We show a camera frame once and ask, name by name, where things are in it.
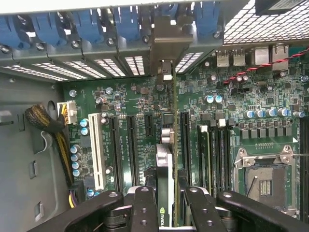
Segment empty black RAM slot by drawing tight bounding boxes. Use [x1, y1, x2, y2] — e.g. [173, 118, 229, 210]
[216, 120, 225, 194]
[223, 120, 232, 194]
[211, 123, 218, 195]

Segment CPU socket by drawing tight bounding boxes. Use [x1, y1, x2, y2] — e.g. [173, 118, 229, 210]
[233, 144, 298, 217]

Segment white PCI expansion slot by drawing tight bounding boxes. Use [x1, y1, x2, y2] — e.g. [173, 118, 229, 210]
[87, 112, 108, 192]

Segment black short expansion slot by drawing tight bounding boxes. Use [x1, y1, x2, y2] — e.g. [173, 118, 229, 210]
[144, 113, 155, 138]

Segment green Dell motherboard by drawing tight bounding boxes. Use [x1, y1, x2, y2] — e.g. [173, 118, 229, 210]
[57, 44, 309, 218]

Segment white power connector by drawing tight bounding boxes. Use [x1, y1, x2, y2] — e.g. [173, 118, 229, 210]
[57, 101, 78, 126]

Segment open black PC case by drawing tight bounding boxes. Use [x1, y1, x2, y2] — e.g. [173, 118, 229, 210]
[0, 0, 309, 232]

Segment silver rear port block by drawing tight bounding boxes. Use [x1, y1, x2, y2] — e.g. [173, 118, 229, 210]
[272, 43, 290, 72]
[232, 49, 245, 67]
[215, 49, 230, 68]
[254, 46, 270, 72]

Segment blue slot latch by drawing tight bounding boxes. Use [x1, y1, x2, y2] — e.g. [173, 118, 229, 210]
[194, 1, 221, 38]
[30, 12, 67, 48]
[71, 9, 107, 44]
[112, 6, 142, 44]
[0, 15, 26, 50]

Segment yellow purple wire bundle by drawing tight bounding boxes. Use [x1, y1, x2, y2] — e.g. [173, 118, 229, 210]
[68, 181, 85, 210]

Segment braided black yellow power cable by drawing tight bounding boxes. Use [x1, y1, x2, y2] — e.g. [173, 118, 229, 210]
[24, 103, 76, 187]

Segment red black twisted wire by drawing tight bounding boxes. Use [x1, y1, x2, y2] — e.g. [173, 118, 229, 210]
[223, 47, 309, 86]

